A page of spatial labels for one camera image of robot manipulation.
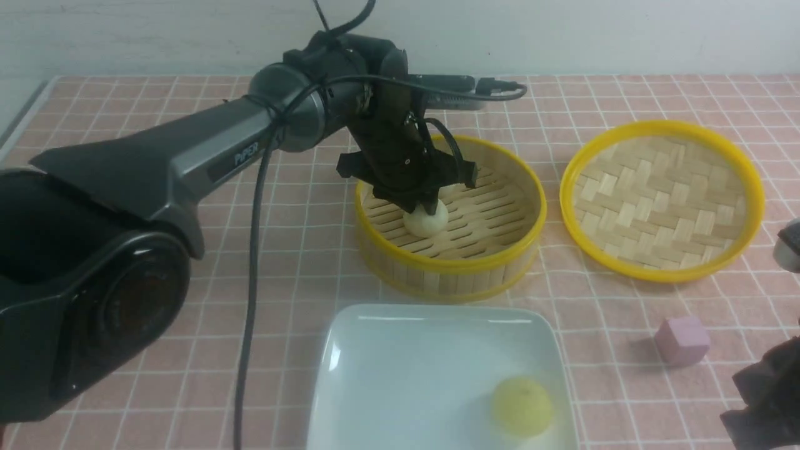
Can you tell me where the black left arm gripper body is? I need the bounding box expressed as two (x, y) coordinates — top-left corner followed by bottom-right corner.
(336, 84), (478, 214)

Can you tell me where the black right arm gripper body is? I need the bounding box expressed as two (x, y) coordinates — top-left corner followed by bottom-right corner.
(720, 336), (799, 449)

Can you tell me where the white steamed bun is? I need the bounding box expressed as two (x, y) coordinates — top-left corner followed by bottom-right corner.
(402, 199), (449, 238)

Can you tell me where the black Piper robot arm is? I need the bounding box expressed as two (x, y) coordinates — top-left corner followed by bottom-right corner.
(2, 31), (528, 449)

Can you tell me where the white square plate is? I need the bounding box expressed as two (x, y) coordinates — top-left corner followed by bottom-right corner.
(306, 304), (580, 449)

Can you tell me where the yellow steamed bun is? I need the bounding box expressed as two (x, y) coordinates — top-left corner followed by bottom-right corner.
(491, 376), (554, 438)

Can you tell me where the pink cube block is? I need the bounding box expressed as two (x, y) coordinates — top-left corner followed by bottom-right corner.
(654, 316), (711, 367)

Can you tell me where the bamboo steamer basket yellow rim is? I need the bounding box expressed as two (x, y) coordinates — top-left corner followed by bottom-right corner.
(354, 136), (548, 304)

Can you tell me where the pink checkered tablecloth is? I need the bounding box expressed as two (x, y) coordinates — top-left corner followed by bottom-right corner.
(4, 74), (798, 449)

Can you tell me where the bamboo steamer lid yellow rim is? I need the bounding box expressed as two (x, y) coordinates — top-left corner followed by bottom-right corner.
(559, 120), (766, 284)

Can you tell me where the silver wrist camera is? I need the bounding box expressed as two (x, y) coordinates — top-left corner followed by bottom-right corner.
(406, 74), (519, 112)

